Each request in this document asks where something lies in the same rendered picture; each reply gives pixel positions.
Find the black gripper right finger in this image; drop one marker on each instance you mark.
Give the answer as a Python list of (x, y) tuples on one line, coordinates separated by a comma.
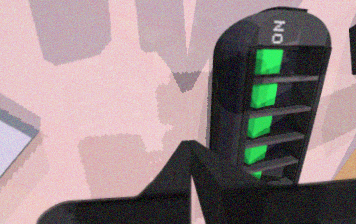
[(228, 195)]

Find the dark grey controller unit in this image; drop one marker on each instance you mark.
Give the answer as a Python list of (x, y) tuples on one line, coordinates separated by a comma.
[(269, 70)]

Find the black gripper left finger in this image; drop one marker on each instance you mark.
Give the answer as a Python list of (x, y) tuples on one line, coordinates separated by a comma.
[(166, 200)]

